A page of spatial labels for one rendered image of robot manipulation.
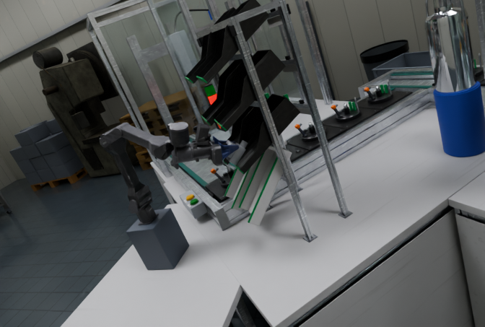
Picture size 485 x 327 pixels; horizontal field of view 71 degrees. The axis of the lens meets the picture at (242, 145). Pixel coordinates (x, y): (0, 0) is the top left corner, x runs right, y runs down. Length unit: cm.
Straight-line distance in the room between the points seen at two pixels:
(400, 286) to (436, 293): 20
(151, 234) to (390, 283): 87
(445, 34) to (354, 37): 395
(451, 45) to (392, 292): 88
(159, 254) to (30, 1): 698
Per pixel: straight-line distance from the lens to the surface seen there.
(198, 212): 164
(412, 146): 175
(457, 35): 146
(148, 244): 145
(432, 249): 141
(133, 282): 155
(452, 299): 162
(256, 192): 132
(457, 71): 149
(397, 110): 200
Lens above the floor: 164
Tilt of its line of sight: 19 degrees down
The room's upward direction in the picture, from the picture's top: 21 degrees counter-clockwise
